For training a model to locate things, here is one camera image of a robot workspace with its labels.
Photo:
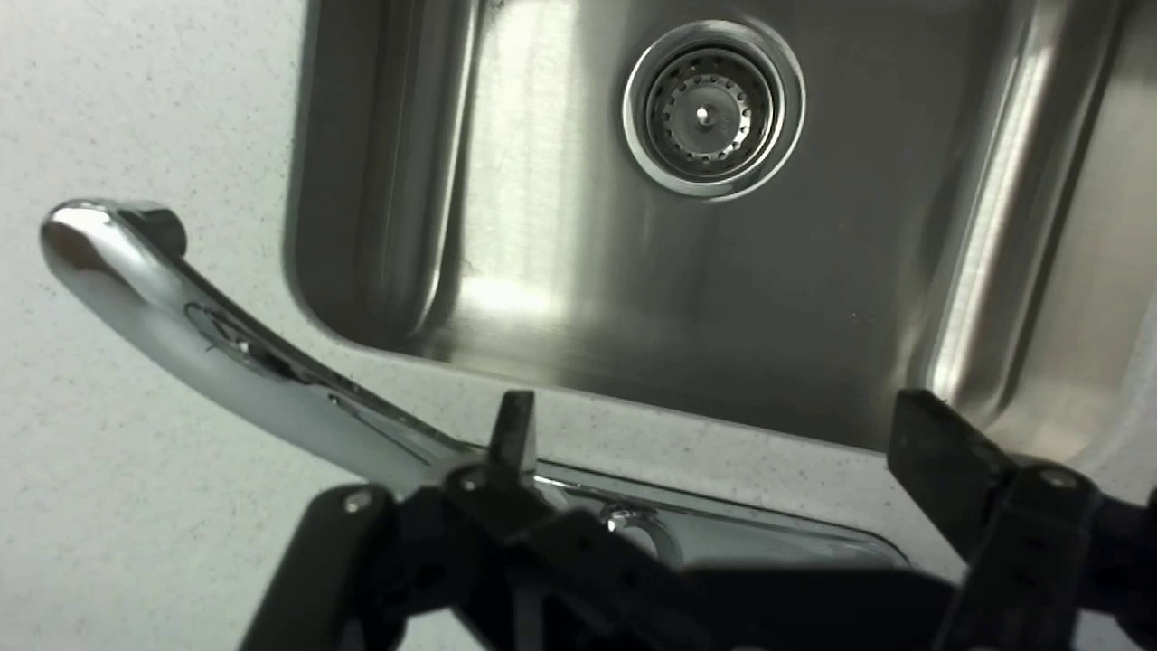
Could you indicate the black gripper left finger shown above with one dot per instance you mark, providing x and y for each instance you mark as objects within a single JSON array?
[{"x": 348, "y": 553}]

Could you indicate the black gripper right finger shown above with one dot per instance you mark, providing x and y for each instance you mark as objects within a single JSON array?
[{"x": 1024, "y": 544}]

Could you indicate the metal sink drain strainer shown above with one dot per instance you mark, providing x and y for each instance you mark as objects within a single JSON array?
[{"x": 713, "y": 110}]

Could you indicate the chrome faucet spout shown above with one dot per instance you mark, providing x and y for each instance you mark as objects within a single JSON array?
[{"x": 181, "y": 328}]

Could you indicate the stainless steel sink basin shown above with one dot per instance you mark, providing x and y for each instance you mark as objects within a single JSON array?
[{"x": 601, "y": 275}]

